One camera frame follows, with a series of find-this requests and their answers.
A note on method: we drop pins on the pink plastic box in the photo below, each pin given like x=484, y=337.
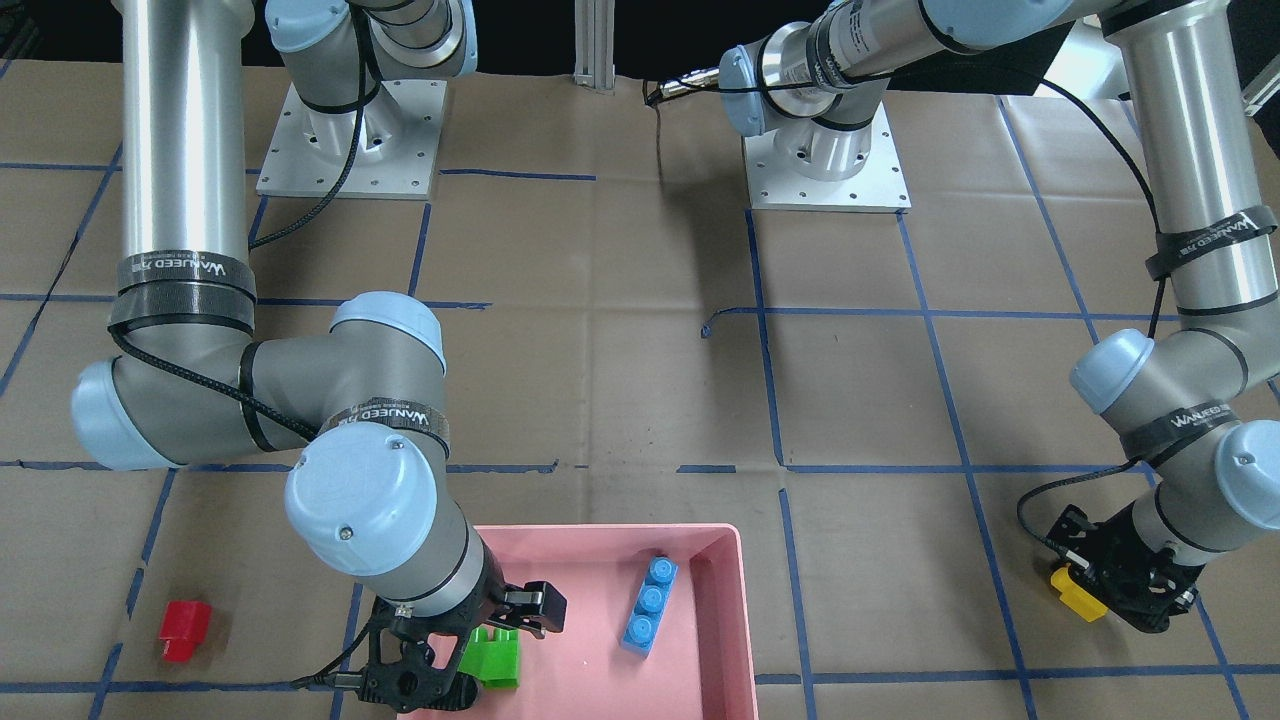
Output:
x=701, y=664

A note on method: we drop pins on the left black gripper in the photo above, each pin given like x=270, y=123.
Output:
x=1137, y=533

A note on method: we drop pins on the aluminium frame post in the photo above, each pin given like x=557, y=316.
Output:
x=594, y=45

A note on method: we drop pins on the green toy block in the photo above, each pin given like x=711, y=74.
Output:
x=493, y=657

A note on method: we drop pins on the yellow toy block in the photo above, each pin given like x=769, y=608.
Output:
x=1076, y=597

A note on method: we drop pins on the blue toy block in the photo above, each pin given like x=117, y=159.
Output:
x=651, y=601

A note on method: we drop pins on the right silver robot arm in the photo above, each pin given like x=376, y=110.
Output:
x=364, y=403

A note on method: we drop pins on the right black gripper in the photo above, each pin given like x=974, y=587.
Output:
x=492, y=603

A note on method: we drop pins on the red toy block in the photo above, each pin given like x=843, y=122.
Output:
x=184, y=628

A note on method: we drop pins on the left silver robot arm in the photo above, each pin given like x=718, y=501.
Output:
x=1167, y=400

